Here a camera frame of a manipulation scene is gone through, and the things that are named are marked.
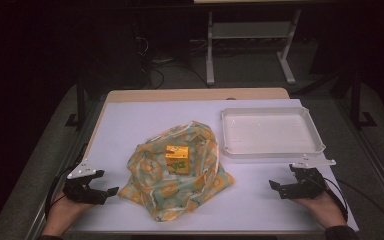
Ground white table cover sheet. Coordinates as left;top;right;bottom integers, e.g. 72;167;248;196
68;98;360;234

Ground orange yellow box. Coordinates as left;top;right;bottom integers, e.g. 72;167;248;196
164;144;191;176

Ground person's left hand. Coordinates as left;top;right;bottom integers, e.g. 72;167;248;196
41;191;95;238

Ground left hand-held gripper cable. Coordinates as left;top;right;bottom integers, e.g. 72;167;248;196
44;165;78;219

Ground black metal stand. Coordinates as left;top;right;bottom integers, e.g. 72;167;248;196
64;70;88;130
349;68;378;130

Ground white metal table frame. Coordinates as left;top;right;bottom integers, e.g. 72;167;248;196
205;9;303;86

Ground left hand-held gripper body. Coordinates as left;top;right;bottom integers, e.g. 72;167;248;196
62;159;98;205

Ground right hand-held gripper cable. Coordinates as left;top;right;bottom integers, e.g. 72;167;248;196
322;176;350;222

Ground person's right hand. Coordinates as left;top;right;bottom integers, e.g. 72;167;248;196
292;191;348;230

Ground white plastic tray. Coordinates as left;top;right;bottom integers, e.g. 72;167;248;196
220;106;327;160

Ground black floor cables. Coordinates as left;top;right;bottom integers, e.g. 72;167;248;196
136;34;212;90

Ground patterned green orange cloth bag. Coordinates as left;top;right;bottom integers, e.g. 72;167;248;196
117;120;236;223

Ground hand-held gripper cable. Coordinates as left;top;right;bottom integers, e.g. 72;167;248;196
322;176;350;222
44;165;78;219

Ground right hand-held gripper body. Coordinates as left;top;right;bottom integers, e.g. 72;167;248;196
291;154;337;201

